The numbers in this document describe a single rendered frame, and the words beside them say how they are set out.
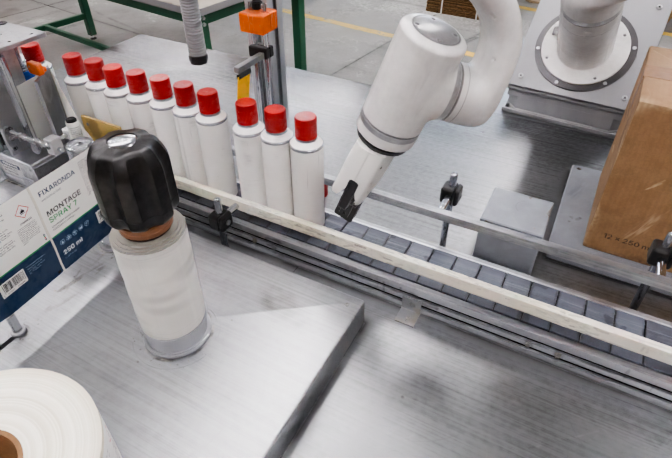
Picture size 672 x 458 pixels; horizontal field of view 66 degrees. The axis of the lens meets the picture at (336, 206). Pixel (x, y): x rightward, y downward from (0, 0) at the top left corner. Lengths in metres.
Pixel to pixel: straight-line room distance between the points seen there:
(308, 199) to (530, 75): 0.74
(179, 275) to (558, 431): 0.50
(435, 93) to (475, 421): 0.41
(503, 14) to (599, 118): 0.76
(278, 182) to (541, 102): 0.76
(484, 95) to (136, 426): 0.56
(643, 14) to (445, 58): 0.90
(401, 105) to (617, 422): 0.48
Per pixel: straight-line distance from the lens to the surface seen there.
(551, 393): 0.78
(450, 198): 0.82
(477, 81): 0.66
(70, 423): 0.53
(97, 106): 1.06
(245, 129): 0.82
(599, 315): 0.82
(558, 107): 1.37
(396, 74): 0.62
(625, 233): 0.95
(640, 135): 0.86
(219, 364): 0.70
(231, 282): 0.79
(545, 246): 0.77
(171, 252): 0.60
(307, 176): 0.79
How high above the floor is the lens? 1.44
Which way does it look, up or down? 38 degrees down
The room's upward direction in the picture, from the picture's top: straight up
